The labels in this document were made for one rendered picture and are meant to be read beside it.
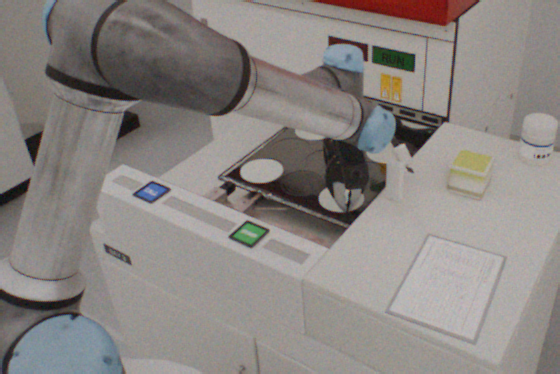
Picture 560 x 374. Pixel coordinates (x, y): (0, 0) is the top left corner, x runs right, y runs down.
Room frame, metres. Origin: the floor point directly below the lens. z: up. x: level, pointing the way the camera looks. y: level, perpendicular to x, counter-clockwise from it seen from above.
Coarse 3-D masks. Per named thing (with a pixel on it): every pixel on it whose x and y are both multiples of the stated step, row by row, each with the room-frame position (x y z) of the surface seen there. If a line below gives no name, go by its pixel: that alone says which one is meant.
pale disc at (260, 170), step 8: (256, 160) 1.19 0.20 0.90; (264, 160) 1.19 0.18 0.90; (272, 160) 1.19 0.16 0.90; (248, 168) 1.15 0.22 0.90; (256, 168) 1.15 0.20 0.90; (264, 168) 1.15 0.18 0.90; (272, 168) 1.15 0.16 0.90; (280, 168) 1.15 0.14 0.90; (248, 176) 1.12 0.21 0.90; (256, 176) 1.12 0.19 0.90; (264, 176) 1.12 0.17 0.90; (272, 176) 1.12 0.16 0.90
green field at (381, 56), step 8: (376, 48) 1.35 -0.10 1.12; (376, 56) 1.35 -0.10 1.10; (384, 56) 1.34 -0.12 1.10; (392, 56) 1.33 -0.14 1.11; (400, 56) 1.32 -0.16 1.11; (408, 56) 1.30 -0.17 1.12; (384, 64) 1.34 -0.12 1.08; (392, 64) 1.33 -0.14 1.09; (400, 64) 1.32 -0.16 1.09; (408, 64) 1.30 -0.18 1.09
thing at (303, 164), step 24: (288, 144) 1.26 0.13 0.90; (312, 144) 1.26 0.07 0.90; (408, 144) 1.25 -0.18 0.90; (240, 168) 1.15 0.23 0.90; (288, 168) 1.15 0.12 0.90; (312, 168) 1.15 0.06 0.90; (384, 168) 1.14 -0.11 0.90; (288, 192) 1.06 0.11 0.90; (312, 192) 1.05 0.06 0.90; (336, 216) 0.97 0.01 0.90
